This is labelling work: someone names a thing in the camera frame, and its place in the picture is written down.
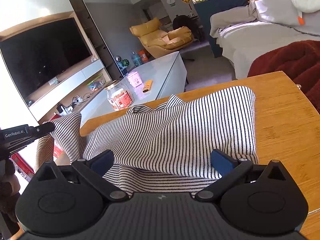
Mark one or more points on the blue water bottle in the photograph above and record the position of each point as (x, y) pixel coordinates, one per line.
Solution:
(136, 60)

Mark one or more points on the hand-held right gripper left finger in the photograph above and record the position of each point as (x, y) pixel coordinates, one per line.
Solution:
(103, 163)

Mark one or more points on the dark red fleece blanket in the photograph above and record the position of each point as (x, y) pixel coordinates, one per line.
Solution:
(295, 60)

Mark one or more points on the white glass coffee table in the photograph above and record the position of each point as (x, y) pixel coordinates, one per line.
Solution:
(160, 70)

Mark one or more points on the dark tall wall panel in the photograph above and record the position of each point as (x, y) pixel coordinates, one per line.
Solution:
(85, 17)

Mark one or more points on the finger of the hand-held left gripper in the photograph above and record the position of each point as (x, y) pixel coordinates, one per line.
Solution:
(23, 145)
(40, 130)

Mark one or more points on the white covered sofa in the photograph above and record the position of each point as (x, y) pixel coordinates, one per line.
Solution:
(250, 52)

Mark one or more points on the red rack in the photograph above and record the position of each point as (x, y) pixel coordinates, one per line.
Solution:
(22, 166)

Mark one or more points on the red retro box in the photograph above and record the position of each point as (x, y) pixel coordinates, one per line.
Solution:
(58, 150)

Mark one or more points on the watermelon ball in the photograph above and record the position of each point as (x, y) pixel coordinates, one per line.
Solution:
(125, 63)

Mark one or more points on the large black television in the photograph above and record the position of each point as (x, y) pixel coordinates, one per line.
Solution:
(42, 55)

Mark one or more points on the panda wall clock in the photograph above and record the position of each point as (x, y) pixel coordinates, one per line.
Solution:
(170, 0)

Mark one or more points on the pink tin box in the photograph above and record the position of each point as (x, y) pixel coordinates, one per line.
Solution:
(135, 80)

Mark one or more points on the orange remote control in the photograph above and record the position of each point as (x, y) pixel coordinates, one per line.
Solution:
(147, 86)

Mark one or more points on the grey blanket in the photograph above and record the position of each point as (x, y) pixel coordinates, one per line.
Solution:
(230, 17)

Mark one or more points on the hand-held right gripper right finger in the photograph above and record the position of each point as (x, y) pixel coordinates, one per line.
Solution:
(221, 163)

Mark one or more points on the black white striped garment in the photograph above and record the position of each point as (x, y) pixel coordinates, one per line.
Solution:
(162, 135)

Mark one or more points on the white power strip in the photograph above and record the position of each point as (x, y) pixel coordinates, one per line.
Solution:
(78, 100)

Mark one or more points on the yellow leather armchair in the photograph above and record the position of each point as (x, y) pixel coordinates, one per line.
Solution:
(160, 40)

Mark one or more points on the silver toy figure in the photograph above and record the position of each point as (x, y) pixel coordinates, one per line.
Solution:
(119, 61)

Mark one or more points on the glass jar with gold lid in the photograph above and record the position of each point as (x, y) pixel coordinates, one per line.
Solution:
(120, 97)

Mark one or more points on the dark blue tank cabinet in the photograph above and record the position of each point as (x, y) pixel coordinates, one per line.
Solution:
(205, 25)

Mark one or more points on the wooden white tv cabinet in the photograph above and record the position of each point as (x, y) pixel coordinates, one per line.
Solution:
(82, 76)

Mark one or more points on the person's left forearm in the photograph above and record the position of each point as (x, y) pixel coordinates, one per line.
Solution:
(7, 200)

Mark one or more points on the black chair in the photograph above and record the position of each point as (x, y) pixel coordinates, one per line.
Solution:
(183, 22)

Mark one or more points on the clear container green lid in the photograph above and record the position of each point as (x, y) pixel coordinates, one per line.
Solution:
(96, 83)

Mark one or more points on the orange box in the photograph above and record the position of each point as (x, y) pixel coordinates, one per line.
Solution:
(143, 56)

